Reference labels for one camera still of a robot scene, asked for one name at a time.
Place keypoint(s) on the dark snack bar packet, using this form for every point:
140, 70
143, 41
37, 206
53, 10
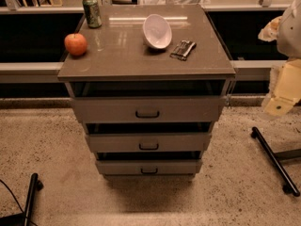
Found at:
183, 49

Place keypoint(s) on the grey top drawer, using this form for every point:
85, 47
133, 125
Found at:
147, 109

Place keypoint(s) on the grey drawer cabinet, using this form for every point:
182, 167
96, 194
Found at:
119, 64

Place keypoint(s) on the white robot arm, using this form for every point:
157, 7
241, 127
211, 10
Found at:
289, 34

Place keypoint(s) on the white bowl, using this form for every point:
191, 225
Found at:
157, 32

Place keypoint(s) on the black base leg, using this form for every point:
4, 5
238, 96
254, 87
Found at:
289, 186
24, 217

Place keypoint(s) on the black left base leg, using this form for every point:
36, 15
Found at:
24, 217

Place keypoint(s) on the green soda can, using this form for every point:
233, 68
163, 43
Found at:
92, 13

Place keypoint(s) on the red apple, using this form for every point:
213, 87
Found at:
76, 44

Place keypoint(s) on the black right base leg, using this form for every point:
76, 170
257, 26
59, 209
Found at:
289, 186

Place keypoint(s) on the grey metal railing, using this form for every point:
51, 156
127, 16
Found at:
45, 72

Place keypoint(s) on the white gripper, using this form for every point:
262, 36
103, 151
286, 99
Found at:
291, 35

